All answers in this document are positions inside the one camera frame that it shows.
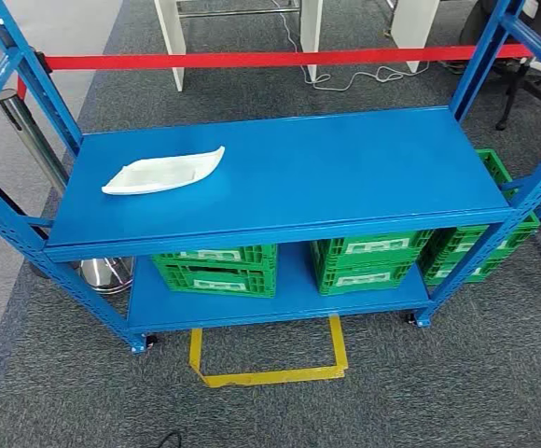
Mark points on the yellow floor tape outline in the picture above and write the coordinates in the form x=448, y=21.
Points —
x=270, y=376

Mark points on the red barrier belt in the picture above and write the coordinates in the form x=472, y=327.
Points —
x=252, y=60

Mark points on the white desk with steel rails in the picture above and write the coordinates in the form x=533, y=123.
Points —
x=172, y=37

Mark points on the green plastic crate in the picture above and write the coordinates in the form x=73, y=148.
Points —
x=494, y=164
x=172, y=278
x=327, y=278

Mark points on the blue metal shelf rack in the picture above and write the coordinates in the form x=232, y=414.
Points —
x=298, y=167

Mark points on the silver stanchion post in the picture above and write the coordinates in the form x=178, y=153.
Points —
x=28, y=133

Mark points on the white curved plastic part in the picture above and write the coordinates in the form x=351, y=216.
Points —
x=158, y=173

